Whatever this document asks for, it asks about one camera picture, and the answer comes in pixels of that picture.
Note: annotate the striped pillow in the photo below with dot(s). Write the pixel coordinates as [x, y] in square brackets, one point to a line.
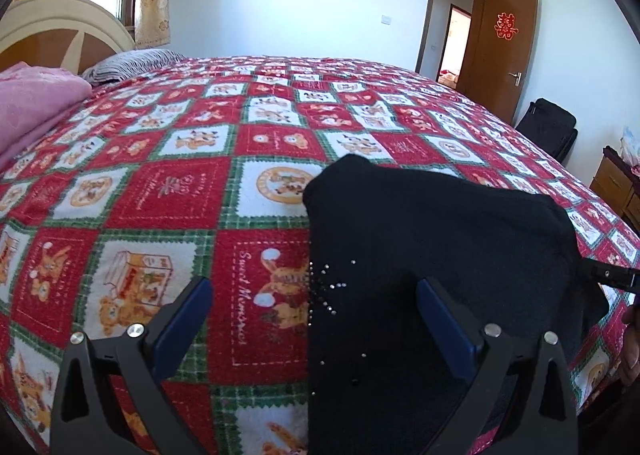
[130, 62]

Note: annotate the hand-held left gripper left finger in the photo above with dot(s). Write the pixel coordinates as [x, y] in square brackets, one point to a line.
[187, 320]

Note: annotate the wooden cabinet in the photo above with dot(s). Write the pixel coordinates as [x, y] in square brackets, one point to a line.
[612, 180]

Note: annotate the red door ornament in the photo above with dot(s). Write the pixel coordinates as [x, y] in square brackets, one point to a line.
[505, 26]

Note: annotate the white plastic bag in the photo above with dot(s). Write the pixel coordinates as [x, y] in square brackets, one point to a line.
[631, 145]

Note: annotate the brown door frame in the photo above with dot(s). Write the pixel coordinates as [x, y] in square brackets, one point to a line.
[426, 10]

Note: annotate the wooden cream headboard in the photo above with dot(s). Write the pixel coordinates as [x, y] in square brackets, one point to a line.
[50, 10]

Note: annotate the black bag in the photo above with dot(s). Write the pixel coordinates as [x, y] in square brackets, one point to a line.
[547, 130]

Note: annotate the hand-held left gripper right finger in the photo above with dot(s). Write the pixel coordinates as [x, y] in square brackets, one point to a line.
[445, 325]

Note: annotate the brown wooden door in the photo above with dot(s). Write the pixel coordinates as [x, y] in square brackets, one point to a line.
[500, 80]

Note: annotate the red checked printed bed cover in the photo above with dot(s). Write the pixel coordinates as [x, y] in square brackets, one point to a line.
[175, 185]

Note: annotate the person's right hand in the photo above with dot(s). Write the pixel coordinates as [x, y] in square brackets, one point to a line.
[632, 345]

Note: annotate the pink folded blanket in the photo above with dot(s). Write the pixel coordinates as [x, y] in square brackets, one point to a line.
[35, 105]

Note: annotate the black pants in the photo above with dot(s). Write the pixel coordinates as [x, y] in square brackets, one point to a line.
[425, 225]

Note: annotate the white wall switch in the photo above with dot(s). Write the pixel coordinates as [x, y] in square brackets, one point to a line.
[386, 19]

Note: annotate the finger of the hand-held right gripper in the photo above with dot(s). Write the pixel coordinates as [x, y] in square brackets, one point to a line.
[615, 276]

